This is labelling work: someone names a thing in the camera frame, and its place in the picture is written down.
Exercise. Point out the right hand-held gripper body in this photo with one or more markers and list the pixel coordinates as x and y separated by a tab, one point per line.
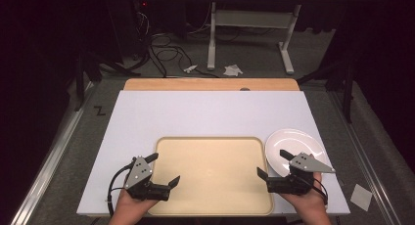
308	164

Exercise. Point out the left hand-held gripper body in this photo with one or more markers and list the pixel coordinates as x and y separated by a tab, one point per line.
138	172

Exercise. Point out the white round plate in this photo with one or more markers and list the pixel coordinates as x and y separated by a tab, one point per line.
293	142

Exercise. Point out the person's left hand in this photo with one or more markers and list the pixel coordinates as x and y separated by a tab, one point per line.
129	205

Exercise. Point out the person's right hand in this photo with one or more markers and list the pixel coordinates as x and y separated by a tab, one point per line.
310	200

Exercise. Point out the beige plastic tray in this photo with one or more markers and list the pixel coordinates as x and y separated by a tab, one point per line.
212	172

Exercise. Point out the white board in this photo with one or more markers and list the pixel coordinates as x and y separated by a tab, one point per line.
195	114

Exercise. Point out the white paper square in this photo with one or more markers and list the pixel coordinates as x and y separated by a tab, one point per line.
361	197

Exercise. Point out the wooden table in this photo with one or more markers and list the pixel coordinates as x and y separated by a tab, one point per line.
195	84

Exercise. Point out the black metal stand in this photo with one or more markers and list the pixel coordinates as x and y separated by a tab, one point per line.
88	71
347	88

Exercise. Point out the small white scrap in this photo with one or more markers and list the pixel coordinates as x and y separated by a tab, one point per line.
190	68

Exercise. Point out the crumpled white paper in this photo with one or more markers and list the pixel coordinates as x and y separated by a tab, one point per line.
233	70

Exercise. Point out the dark computer tower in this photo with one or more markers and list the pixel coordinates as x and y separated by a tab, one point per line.
142	26

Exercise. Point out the aluminium floor rail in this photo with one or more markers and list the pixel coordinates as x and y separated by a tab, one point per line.
365	159
49	166

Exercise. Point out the white metal desk frame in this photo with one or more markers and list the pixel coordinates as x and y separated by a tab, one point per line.
248	19

